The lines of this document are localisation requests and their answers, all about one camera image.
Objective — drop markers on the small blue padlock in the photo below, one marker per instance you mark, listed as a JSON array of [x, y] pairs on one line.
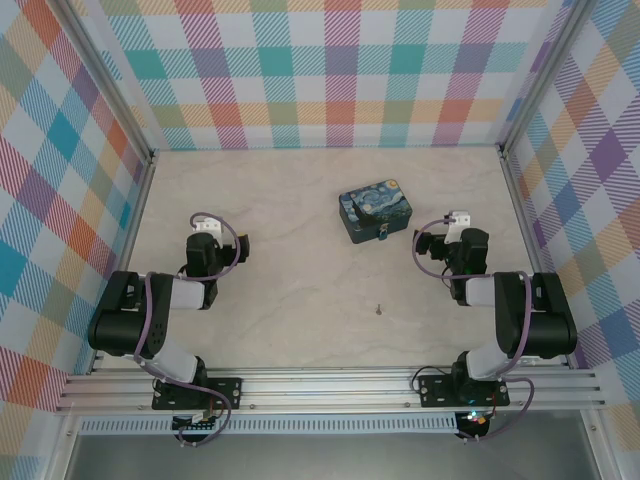
[[383, 233]]

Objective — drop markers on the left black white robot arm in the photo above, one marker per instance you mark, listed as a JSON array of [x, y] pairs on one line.
[[122, 327]]

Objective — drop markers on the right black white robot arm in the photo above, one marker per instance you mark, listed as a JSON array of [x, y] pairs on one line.
[[545, 325]]

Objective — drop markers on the starry night print box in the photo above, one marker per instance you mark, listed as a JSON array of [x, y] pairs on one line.
[[375, 205]]

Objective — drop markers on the grey metal shelf panel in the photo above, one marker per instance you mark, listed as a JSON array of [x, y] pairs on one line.
[[325, 457]]

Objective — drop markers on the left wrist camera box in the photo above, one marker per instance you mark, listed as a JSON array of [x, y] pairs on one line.
[[207, 227]]

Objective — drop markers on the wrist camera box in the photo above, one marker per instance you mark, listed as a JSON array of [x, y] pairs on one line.
[[207, 227], [459, 222]]

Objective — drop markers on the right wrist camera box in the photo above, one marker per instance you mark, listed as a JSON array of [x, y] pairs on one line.
[[459, 222]]

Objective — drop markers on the aluminium table edge rail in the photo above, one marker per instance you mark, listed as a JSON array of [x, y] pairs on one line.
[[132, 240], [527, 230]]

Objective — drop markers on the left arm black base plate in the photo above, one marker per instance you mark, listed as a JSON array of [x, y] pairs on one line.
[[225, 392]]

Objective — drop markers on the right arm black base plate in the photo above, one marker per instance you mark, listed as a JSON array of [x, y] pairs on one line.
[[435, 390]]

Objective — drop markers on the long aluminium mounting rail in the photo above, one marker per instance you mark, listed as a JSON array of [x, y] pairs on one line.
[[325, 387]]

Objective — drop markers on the aluminium corner post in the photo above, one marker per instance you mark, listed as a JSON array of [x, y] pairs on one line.
[[545, 75], [107, 82]]

